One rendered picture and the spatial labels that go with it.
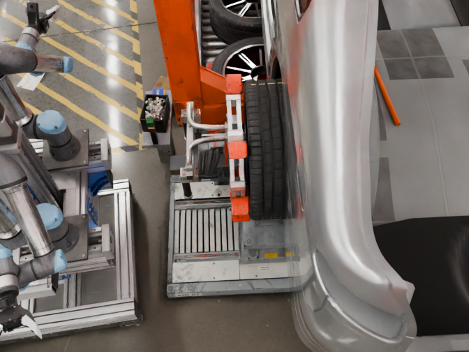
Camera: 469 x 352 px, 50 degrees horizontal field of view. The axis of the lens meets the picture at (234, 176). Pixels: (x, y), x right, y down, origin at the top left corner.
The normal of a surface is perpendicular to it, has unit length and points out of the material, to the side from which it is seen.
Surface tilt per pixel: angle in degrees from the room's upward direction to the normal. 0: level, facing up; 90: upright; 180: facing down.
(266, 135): 25
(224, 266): 0
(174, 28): 90
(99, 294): 0
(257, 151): 36
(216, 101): 90
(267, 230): 0
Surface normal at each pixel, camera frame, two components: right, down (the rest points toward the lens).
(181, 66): 0.04, 0.84
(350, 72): -0.35, -0.31
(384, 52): -0.04, -0.63
